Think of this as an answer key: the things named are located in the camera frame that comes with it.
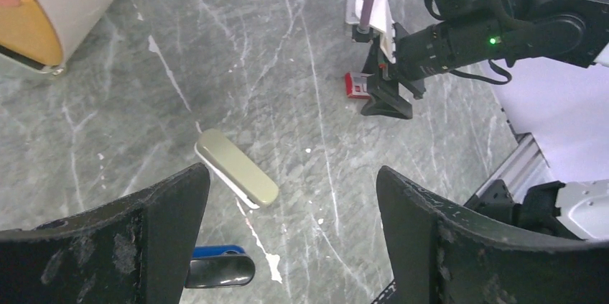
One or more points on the beige olive stapler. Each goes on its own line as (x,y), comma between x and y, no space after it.
(251,184)

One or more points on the aluminium frame rail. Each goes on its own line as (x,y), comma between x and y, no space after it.
(523,169)

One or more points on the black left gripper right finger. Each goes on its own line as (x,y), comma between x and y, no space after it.
(442,252)

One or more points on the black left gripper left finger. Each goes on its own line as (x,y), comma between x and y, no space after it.
(135,249)

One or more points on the red staple box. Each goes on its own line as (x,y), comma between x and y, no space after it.
(356,85)

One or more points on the blue black stapler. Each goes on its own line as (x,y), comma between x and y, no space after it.
(219,266)

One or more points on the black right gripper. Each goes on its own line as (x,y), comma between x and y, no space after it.
(385,99)

